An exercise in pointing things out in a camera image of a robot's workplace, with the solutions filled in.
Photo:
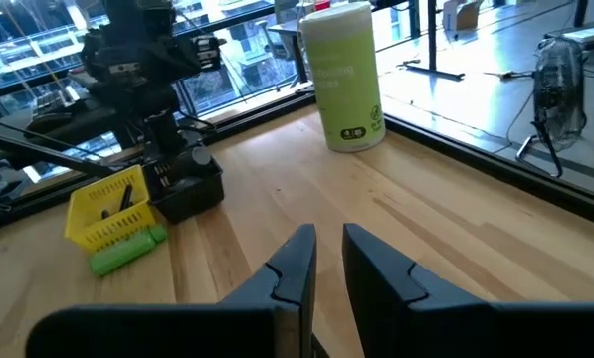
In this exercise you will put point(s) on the black floor fan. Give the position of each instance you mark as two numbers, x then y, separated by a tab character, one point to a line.
560	89

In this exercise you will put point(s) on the black slotted plastic basket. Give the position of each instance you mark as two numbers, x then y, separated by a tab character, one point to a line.
192	201

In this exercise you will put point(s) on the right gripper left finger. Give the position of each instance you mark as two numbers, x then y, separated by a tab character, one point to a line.
177	330

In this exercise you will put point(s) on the brown cardboard box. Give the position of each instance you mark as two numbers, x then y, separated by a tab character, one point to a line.
460	14

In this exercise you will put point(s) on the green travel bottle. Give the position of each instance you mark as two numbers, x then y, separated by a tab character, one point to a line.
125	251

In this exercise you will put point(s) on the yellow slotted plastic basket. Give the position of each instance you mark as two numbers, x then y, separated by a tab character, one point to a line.
102	229

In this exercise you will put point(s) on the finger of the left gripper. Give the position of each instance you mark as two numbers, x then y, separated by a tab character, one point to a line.
155	134
176	131

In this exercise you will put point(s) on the black tripod stand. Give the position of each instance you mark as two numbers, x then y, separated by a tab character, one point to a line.
432	40

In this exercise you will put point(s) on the green white wipes canister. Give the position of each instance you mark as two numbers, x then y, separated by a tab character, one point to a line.
343	84

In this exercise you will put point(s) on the black office desk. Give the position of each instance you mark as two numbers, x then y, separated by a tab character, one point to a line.
289	35

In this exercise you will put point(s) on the red box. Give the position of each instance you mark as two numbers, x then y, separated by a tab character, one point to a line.
323	4

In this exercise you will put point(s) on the dark grey deodorant stick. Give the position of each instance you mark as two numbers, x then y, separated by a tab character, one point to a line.
202	156

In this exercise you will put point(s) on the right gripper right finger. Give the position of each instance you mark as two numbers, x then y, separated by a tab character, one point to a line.
475	330

